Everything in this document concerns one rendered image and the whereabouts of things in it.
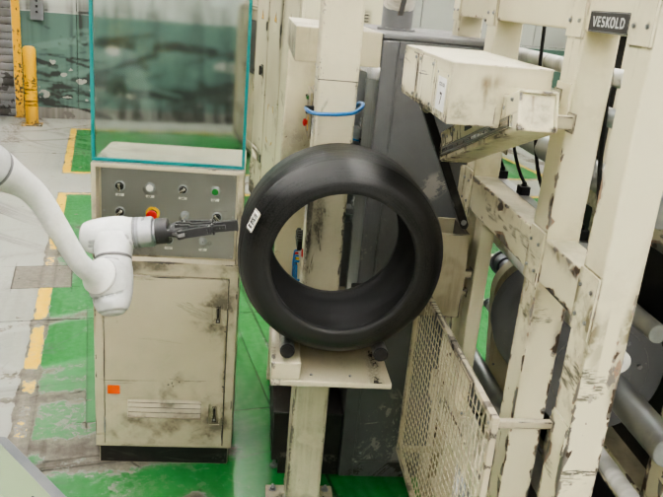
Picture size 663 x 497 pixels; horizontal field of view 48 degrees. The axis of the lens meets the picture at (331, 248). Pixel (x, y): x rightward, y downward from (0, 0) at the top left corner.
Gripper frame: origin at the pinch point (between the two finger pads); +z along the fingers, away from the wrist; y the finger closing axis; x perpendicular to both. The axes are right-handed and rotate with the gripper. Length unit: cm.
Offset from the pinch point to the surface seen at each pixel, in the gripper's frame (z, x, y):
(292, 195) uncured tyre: 19.6, -10.8, -12.2
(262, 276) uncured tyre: 9.7, 11.8, -12.5
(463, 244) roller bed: 75, 19, 20
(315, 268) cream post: 26.1, 25.7, 27.1
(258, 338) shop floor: -3, 125, 184
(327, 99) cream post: 33, -31, 27
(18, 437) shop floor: -104, 111, 78
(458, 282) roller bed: 73, 32, 20
